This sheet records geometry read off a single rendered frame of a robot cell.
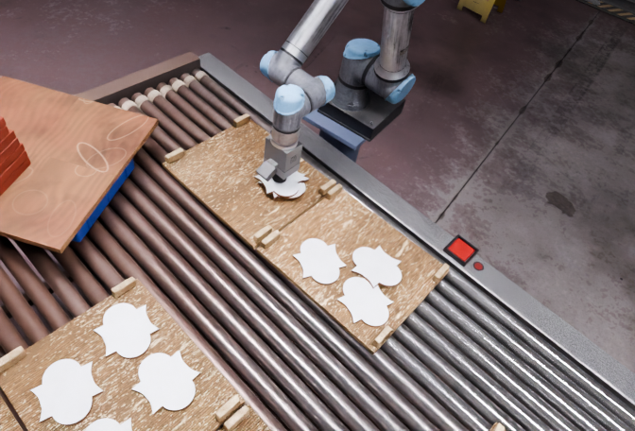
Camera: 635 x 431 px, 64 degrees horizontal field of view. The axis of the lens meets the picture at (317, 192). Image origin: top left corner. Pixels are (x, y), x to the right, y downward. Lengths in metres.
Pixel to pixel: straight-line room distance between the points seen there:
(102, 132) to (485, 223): 2.11
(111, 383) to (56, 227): 0.39
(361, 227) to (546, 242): 1.76
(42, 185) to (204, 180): 0.43
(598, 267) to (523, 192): 0.58
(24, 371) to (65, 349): 0.09
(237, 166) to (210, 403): 0.71
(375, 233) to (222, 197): 0.46
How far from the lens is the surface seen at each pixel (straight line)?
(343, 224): 1.48
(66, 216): 1.38
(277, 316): 1.32
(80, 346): 1.30
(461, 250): 1.55
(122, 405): 1.23
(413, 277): 1.43
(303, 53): 1.45
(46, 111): 1.68
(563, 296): 2.92
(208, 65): 2.03
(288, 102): 1.29
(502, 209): 3.13
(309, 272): 1.36
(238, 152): 1.64
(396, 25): 1.54
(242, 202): 1.49
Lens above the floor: 2.07
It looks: 47 degrees down
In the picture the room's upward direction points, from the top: 12 degrees clockwise
